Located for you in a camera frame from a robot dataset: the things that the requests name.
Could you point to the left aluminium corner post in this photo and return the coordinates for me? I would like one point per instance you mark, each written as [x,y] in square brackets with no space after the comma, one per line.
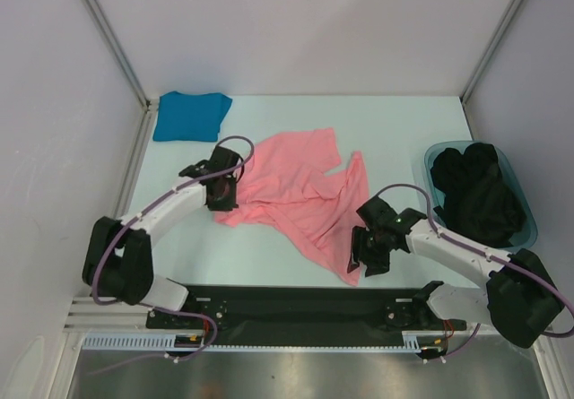
[118,53]

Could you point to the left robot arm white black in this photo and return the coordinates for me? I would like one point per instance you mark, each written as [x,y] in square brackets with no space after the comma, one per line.
[119,264]

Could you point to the pink t shirt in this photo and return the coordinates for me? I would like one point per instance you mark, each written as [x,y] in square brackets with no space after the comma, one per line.
[294,183]

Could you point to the aluminium corner post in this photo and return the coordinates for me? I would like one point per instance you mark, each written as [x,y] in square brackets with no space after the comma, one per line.
[502,29]
[118,53]

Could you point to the aluminium front frame rail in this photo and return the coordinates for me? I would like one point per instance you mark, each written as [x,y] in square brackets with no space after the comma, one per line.
[107,314]

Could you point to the black t shirt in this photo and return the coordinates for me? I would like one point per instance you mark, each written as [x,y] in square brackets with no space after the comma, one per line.
[478,204]

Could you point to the teal plastic basket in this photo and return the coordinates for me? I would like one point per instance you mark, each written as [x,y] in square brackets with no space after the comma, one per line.
[528,235]

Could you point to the folded blue t shirt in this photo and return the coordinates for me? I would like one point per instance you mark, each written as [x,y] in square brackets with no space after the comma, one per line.
[190,118]

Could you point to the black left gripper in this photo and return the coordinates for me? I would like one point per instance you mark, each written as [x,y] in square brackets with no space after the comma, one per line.
[230,203]

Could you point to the right aluminium corner post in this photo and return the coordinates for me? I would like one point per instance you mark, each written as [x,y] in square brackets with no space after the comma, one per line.
[502,29]

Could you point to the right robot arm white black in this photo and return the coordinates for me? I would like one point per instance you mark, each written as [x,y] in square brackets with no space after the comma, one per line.
[511,292]

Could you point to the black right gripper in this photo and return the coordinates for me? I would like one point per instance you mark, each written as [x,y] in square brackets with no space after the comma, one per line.
[370,247]

